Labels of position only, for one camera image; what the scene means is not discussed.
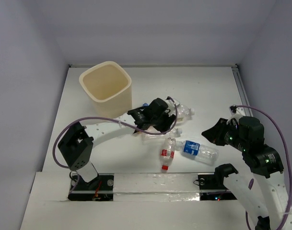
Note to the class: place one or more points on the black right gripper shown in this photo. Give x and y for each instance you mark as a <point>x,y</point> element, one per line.
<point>214,133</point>

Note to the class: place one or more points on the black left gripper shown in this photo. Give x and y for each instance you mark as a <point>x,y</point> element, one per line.
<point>167,120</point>

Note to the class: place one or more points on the blue label water bottle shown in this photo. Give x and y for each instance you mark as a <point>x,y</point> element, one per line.
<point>197,152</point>

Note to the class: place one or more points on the clear crushed bottle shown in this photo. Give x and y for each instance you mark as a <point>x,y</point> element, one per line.
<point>156,136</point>

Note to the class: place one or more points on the large clear plastic bottle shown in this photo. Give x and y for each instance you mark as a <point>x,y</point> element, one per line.
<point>184,113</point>

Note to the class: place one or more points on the red label crushed bottle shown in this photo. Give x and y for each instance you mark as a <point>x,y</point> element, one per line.
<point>167,153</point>

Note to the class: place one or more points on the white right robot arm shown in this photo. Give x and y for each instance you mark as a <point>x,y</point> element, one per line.
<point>266,166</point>

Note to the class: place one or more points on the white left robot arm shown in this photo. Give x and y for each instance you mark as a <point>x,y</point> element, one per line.
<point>78,139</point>

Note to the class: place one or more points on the cream plastic bin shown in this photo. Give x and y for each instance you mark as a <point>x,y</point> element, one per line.
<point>109,88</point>

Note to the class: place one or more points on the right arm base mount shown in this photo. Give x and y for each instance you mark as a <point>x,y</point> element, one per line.
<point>211,190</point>

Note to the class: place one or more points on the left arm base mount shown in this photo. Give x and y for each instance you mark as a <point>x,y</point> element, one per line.
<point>99,189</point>

